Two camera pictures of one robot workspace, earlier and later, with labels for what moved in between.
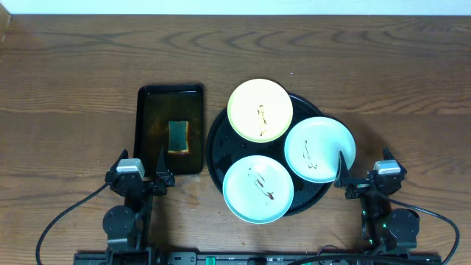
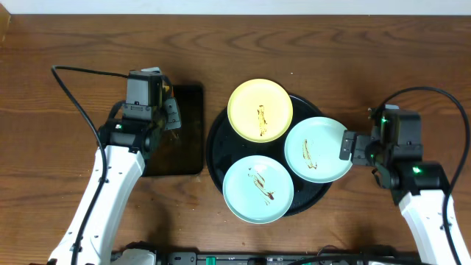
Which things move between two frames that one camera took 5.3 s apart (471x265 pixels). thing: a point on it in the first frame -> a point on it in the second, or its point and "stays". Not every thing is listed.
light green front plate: [258, 188] stays
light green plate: [313, 146] stays
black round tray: [224, 146] stays
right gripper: [364, 183] -> [348, 145]
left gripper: [146, 180] -> [171, 113]
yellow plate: [260, 110] stays
